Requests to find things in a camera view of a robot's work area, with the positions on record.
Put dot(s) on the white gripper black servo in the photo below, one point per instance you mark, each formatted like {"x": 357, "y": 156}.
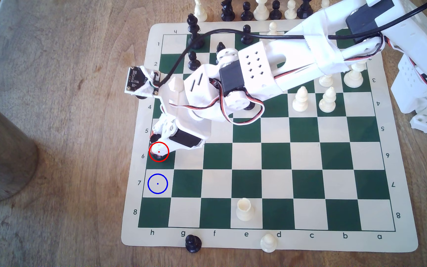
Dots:
{"x": 186, "y": 139}

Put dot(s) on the black chess rook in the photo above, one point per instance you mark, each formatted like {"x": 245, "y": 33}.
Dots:
{"x": 158, "y": 157}

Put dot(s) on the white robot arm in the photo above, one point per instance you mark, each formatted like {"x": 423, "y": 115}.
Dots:
{"x": 298, "y": 55}

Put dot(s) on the black chess pawn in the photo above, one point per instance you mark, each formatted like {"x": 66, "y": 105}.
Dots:
{"x": 194, "y": 63}
{"x": 275, "y": 13}
{"x": 247, "y": 14}
{"x": 247, "y": 37}
{"x": 193, "y": 244}

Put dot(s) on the black chess king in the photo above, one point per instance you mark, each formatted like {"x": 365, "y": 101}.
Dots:
{"x": 195, "y": 40}

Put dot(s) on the white chess rook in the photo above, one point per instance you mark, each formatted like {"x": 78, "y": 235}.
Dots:
{"x": 244, "y": 211}

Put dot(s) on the green and cream chess mat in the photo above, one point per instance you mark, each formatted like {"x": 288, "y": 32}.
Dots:
{"x": 272, "y": 167}

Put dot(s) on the white chess bishop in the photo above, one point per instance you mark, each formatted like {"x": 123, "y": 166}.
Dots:
{"x": 301, "y": 102}
{"x": 327, "y": 103}
{"x": 199, "y": 13}

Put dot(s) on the black chess knight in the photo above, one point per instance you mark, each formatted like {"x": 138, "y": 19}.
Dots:
{"x": 227, "y": 12}

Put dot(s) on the white chess pawn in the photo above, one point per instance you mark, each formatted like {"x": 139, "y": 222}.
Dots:
{"x": 291, "y": 12}
{"x": 325, "y": 81}
{"x": 272, "y": 26}
{"x": 268, "y": 243}
{"x": 324, "y": 3}

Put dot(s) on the white chess queen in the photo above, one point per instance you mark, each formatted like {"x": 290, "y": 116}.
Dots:
{"x": 261, "y": 12}

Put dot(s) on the large black chess piece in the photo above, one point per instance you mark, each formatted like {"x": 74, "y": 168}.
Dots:
{"x": 304, "y": 9}

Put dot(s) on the white chess king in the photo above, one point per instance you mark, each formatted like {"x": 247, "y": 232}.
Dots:
{"x": 353, "y": 78}

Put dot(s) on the white tape wrap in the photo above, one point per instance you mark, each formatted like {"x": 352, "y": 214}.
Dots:
{"x": 324, "y": 55}

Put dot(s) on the small camera circuit board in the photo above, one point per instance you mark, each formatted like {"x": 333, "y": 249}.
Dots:
{"x": 136, "y": 79}

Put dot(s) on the brown wooden round post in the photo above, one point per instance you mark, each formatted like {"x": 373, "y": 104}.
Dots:
{"x": 2, "y": 155}

